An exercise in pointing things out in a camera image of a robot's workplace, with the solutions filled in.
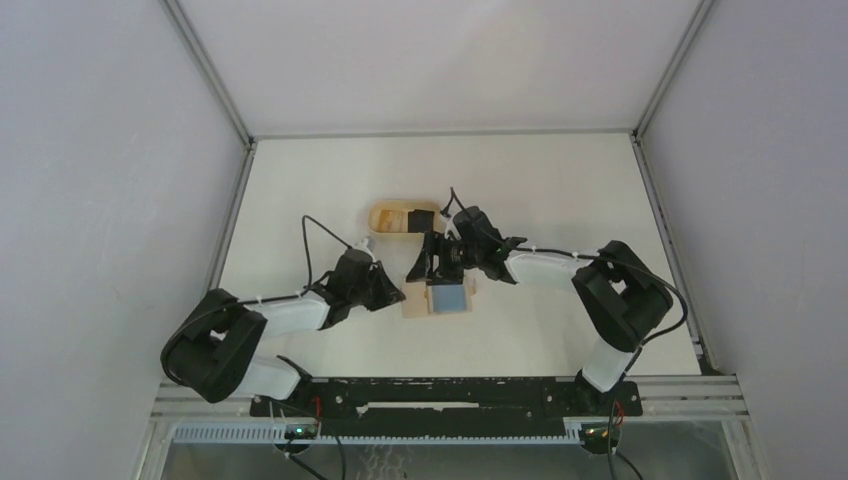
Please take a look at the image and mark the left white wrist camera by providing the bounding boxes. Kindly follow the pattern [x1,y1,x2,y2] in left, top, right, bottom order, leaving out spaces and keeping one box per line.
[354,236,376,253]

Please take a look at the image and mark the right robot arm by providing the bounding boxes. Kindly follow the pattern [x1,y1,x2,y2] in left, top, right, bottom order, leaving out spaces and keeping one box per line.
[405,206,673,416]

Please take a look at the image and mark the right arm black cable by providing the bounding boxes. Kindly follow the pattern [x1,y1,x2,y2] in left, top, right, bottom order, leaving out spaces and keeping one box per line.
[440,187,690,480]

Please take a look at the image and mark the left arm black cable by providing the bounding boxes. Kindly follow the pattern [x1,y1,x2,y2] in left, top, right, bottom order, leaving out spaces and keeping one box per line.
[160,215,359,372]

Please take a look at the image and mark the gold VIP card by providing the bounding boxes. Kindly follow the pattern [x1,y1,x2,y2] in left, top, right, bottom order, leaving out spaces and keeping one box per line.
[376,209,407,234]

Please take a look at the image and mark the wooden oval tray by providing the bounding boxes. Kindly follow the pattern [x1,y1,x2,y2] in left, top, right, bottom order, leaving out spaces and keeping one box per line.
[366,199,445,240]

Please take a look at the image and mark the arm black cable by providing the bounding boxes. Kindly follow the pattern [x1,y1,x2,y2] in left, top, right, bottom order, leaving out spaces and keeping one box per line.
[160,215,359,372]
[440,187,690,480]

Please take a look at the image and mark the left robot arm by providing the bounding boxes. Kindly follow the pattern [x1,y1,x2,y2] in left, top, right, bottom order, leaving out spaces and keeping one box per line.
[160,248,405,417]

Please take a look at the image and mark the black card in tray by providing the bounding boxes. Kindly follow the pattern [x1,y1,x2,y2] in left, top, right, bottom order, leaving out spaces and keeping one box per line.
[406,209,437,234]

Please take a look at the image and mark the white cable duct strip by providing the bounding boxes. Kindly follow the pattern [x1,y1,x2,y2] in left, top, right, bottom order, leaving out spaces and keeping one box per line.
[172,423,584,446]

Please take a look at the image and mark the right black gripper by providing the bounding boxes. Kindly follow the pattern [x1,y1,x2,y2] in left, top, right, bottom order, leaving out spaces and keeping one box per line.
[405,231,482,288]

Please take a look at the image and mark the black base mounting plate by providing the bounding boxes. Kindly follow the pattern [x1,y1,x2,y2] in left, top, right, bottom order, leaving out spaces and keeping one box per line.
[249,377,644,438]

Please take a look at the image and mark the beige card holder wallet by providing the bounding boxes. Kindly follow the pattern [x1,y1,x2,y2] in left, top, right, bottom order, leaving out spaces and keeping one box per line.
[401,274,476,319]

